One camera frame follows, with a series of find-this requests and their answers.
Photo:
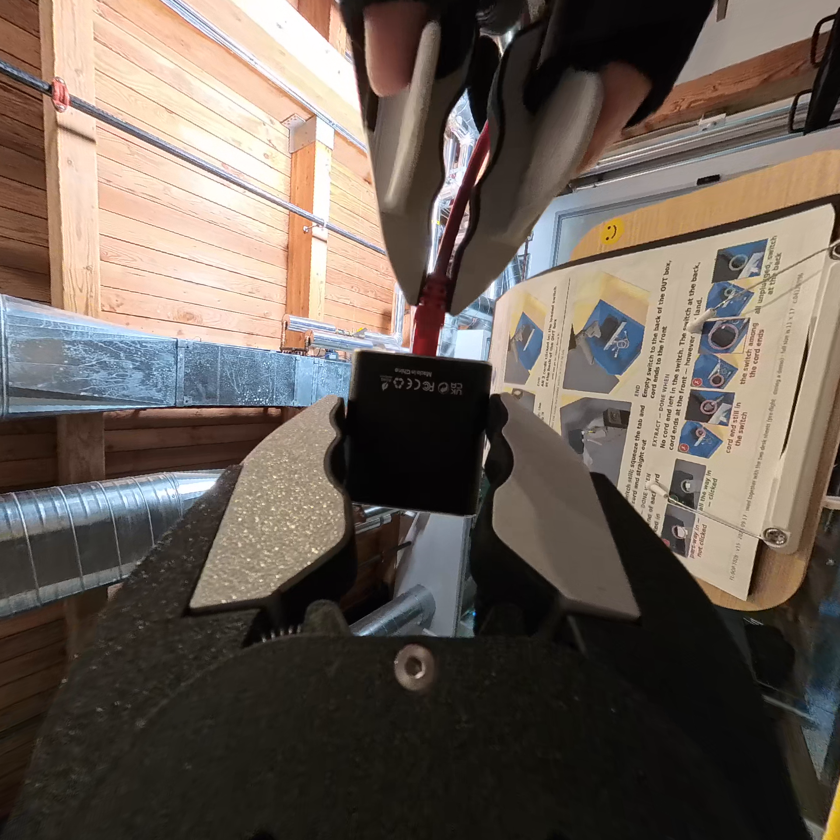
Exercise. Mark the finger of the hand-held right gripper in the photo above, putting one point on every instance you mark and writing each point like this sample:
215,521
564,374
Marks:
407,197
518,197

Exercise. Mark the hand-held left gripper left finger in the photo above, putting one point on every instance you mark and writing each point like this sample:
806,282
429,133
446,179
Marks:
275,525

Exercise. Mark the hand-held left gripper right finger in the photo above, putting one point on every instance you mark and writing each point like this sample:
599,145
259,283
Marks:
551,525

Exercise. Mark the black network switch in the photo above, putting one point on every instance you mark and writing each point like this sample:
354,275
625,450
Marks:
413,446

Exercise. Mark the yellow plastic bin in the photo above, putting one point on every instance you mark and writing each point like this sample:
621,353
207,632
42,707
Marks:
835,820

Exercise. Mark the person's right hand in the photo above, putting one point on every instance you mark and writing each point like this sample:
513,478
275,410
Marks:
390,59

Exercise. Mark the yellow smiley sticker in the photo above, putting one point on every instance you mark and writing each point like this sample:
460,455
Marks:
611,233

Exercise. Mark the wooden beam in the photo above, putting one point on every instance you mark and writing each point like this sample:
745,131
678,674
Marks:
72,210
308,216

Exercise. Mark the shiny insulated pipe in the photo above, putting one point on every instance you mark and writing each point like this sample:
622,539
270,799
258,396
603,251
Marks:
341,334

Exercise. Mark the wooden clipboard board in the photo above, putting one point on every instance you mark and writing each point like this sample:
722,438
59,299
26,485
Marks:
722,197

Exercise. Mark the printed instruction sheet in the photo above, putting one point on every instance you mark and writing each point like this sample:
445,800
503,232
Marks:
656,367

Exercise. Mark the dark sprinkler pipe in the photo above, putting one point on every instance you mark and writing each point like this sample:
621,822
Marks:
197,161

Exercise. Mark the red pipe hanger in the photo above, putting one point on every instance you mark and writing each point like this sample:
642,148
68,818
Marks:
59,95

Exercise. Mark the silver metal rail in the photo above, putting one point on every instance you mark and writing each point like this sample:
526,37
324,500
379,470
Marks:
709,141

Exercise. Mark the small round silver duct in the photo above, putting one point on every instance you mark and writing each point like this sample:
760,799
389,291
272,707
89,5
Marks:
400,610

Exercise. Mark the black metal bracket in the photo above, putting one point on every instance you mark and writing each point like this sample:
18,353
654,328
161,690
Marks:
823,72

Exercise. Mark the round silver spiral duct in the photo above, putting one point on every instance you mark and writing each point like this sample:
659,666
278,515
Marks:
79,531

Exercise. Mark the rectangular galvanized duct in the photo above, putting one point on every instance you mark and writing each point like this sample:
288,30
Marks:
98,354

